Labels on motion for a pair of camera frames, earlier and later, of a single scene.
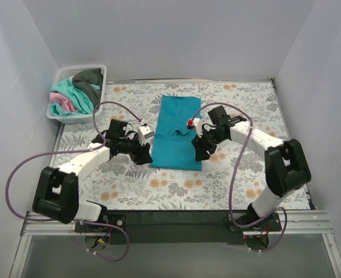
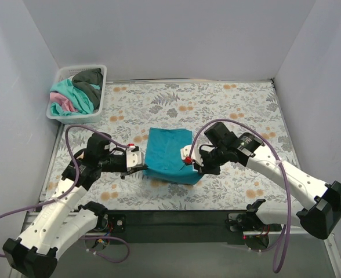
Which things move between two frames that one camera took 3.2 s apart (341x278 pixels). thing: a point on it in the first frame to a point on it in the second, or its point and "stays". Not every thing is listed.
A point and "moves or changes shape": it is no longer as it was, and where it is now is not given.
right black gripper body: (205, 142) to (205, 163)
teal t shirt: (172, 147) moves or changes shape
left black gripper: (136, 148) to (134, 171)
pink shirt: (66, 104) stays
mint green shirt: (81, 101) stays
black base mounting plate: (177, 227) stays
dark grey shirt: (82, 79) stays
